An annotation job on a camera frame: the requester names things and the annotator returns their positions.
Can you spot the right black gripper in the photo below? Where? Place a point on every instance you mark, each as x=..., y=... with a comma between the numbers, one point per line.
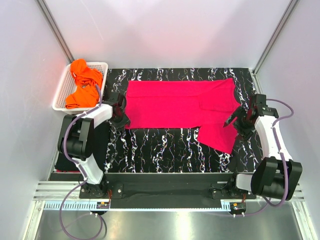
x=239, y=113

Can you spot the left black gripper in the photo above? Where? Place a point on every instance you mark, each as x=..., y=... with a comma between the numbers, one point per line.
x=125, y=121

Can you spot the magenta pink t shirt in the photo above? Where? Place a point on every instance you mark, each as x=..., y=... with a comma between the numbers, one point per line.
x=183, y=105

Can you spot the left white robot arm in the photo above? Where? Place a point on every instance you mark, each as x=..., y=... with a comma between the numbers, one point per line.
x=77, y=138

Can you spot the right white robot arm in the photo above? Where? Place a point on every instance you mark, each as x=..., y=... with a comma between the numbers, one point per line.
x=277, y=176

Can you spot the folded black t shirt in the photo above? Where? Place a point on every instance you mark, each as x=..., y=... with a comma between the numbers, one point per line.
x=101, y=139

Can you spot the orange t shirt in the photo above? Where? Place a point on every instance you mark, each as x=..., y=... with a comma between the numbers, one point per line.
x=86, y=79

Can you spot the white plastic basket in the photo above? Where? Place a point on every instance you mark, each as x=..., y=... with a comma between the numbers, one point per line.
x=68, y=86

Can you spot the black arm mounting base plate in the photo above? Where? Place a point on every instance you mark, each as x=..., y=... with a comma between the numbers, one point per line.
x=124, y=185

